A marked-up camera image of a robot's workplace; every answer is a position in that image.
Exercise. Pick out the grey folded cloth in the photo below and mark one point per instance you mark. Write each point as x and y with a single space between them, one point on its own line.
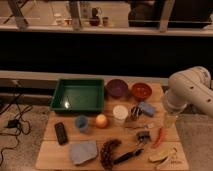
83 151

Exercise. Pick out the blue sponge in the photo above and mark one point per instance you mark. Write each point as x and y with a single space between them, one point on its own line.
148 109

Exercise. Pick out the black handled brush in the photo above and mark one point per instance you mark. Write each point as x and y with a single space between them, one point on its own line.
128 155

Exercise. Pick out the small grey metal clip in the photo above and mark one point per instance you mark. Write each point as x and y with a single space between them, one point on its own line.
143 137

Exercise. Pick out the purple bowl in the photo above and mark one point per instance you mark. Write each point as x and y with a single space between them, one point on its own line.
116 88

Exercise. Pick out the orange toy carrot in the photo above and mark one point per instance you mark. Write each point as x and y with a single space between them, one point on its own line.
161 136

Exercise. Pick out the black remote control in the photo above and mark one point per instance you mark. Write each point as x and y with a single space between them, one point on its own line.
61 133

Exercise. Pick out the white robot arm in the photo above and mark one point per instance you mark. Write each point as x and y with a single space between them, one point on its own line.
190 86

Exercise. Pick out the dark striped gripper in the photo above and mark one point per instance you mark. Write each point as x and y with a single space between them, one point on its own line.
135 113

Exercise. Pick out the green plastic tray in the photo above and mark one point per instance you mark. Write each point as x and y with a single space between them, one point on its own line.
78 96

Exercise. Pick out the white plastic cup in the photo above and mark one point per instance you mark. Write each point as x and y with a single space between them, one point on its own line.
120 113

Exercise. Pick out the dark red mug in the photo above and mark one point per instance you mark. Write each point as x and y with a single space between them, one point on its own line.
94 21

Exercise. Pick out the blue plastic cup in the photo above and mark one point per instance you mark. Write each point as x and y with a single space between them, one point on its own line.
81 123

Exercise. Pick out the red-orange bowl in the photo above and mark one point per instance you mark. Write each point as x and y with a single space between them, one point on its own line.
141 91

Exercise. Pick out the orange ball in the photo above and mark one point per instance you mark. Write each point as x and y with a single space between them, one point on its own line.
101 121

